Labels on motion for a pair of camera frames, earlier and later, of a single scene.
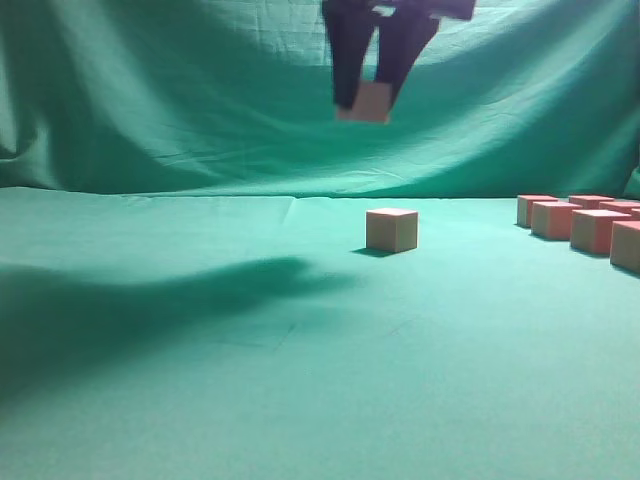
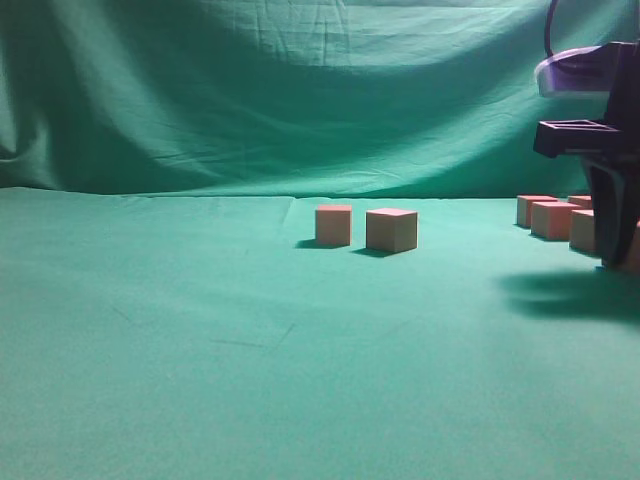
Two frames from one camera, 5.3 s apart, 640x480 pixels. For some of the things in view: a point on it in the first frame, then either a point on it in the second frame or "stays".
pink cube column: [591, 229] stays
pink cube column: [552, 219] stays
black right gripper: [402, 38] → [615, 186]
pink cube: [391, 229] stays
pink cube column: [625, 244] stays
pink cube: [371, 102] → [333, 225]
